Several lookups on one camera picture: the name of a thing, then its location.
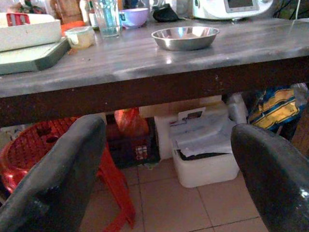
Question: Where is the clear drinking glass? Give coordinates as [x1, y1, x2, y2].
[92, 0, 122, 38]

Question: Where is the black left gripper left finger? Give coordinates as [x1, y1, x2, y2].
[0, 114, 107, 232]

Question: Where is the stainless steel bowl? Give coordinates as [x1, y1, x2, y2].
[151, 26, 221, 52]

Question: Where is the green cutting board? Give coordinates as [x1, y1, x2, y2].
[0, 37, 71, 76]

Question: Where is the white styrofoam box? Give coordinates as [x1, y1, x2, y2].
[169, 107, 240, 189]

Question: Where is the white kitchen appliance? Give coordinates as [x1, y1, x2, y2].
[192, 0, 275, 20]

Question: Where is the black plastic crate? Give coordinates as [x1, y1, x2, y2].
[106, 116, 161, 169]

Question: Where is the orange plastic bag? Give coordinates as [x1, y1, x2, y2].
[114, 107, 150, 137]

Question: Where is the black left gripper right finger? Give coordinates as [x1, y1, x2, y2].
[230, 123, 309, 232]

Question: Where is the blue and yellow bag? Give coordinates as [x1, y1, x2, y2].
[247, 83, 309, 141]

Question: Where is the red plastic stool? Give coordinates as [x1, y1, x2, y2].
[0, 117, 136, 230]

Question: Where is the small lidded plastic container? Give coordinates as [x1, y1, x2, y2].
[64, 26, 96, 50]

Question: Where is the dark wooden table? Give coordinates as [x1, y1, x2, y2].
[0, 18, 309, 128]

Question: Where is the black cloth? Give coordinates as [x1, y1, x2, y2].
[152, 3, 181, 23]

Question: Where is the purple plastic bowl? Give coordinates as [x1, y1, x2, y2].
[119, 7, 150, 29]

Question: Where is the white rectangular tray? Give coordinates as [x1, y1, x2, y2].
[0, 13, 62, 53]

